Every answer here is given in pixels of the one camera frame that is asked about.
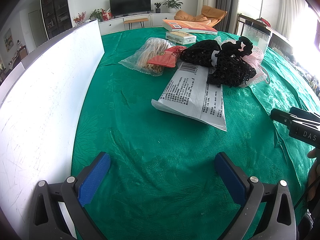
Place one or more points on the orange lounge chair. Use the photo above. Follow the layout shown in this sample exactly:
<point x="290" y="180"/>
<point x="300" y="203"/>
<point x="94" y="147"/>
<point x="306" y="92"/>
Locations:
<point x="210" y="13"/>

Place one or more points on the small wooden bench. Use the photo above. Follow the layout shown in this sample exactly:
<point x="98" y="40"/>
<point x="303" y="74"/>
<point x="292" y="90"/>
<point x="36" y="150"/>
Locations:
<point x="136" y="20"/>

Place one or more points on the orange book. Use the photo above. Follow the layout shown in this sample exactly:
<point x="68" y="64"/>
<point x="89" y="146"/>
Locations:
<point x="190" y="25"/>

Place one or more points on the white sheer curtain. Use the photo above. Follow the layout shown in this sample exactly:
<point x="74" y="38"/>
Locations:
<point x="288" y="10"/>

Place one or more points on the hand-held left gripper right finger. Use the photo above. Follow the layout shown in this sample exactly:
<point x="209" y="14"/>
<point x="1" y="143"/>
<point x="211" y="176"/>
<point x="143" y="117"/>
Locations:
<point x="228" y="177"/>

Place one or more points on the framed wall picture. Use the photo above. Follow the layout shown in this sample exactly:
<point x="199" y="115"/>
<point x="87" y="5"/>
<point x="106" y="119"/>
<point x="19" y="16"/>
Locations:
<point x="8" y="40"/>

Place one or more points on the white storage box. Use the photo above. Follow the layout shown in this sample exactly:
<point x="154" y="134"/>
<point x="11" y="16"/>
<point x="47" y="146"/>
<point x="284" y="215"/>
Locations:
<point x="50" y="92"/>

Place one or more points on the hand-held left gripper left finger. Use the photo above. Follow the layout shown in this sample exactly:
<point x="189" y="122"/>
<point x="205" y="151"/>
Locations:
<point x="93" y="180"/>

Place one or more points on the grey curtain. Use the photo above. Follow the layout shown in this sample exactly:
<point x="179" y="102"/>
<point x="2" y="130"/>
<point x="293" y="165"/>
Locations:
<point x="226" y="0"/>

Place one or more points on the green patterned tablecloth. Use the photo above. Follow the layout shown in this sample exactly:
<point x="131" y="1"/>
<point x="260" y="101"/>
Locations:
<point x="162" y="142"/>

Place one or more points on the clear bag of sticks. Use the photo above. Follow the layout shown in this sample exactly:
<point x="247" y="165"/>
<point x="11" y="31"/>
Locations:
<point x="145" y="57"/>

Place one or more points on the large potted plant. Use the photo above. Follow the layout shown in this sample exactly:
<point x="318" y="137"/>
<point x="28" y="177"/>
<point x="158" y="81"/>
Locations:
<point x="172" y="3"/>

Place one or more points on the red flowers in vase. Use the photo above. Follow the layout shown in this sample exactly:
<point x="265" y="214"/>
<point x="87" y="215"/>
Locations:
<point x="79" y="18"/>

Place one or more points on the pink bath pouf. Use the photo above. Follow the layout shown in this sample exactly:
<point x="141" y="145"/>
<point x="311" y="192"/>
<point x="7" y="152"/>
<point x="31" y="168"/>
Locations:
<point x="257" y="57"/>

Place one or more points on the red cloth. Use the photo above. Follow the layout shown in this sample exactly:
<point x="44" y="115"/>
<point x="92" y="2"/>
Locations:
<point x="264" y="22"/>

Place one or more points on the dark wooden chair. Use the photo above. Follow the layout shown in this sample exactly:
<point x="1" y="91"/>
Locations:
<point x="240" y="25"/>

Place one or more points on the red foil packet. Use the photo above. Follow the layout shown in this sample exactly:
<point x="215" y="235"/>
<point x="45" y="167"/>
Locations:
<point x="165" y="58"/>

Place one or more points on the tall dark display cabinet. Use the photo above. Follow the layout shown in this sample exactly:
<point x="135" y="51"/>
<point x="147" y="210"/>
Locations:
<point x="53" y="7"/>

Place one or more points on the black sequined cloth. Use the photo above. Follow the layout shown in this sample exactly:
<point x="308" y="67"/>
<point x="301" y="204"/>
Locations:
<point x="225" y="70"/>

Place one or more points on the white printed packet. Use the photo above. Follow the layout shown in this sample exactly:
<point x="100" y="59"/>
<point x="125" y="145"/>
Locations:
<point x="190" y="97"/>

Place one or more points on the small potted plant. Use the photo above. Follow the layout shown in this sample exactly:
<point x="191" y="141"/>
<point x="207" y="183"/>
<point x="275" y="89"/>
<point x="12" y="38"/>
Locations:
<point x="157" y="7"/>

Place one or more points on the yellow tissue pack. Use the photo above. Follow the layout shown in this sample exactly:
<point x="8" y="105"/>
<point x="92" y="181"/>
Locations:
<point x="182" y="38"/>

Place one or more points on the white television cabinet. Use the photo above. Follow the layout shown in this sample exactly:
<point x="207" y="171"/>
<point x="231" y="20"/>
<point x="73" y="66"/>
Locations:
<point x="115" y="25"/>

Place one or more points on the person's right hand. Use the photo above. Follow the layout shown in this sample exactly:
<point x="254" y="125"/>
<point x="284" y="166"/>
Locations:
<point x="313" y="180"/>

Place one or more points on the clear plastic jar dark lid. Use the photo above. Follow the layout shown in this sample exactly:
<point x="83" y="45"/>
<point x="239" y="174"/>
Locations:
<point x="257" y="37"/>

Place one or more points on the bushy potted plant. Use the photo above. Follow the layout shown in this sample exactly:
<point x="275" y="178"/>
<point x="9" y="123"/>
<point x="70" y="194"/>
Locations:
<point x="97" y="14"/>

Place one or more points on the black television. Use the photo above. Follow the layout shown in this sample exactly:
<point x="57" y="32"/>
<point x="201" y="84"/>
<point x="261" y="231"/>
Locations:
<point x="130" y="3"/>

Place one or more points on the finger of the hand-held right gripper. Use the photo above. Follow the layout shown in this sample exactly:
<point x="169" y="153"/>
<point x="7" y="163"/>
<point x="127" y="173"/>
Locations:
<point x="305" y="113"/>
<point x="280" y="117"/>

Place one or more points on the red gift box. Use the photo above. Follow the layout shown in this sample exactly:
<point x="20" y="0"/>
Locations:
<point x="107" y="15"/>

